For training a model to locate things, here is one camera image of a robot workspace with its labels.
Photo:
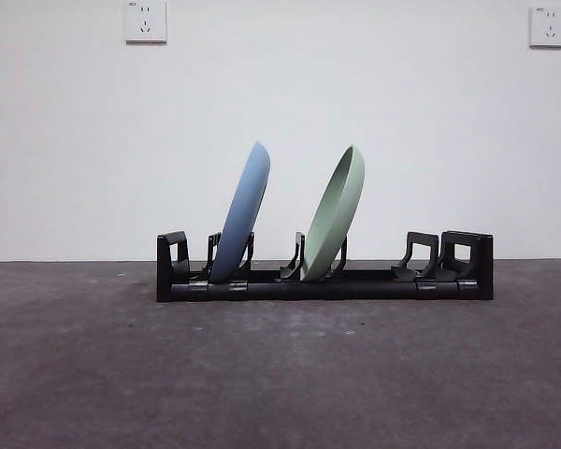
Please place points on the blue round plate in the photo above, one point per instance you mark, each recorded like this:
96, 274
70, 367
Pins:
243, 215

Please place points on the black plastic plate rack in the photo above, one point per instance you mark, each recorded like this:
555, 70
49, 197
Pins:
364, 289

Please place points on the pale green round plate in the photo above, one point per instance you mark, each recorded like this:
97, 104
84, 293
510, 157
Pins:
332, 224

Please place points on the white wall socket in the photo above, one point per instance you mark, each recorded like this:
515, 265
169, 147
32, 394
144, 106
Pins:
146, 22
549, 25

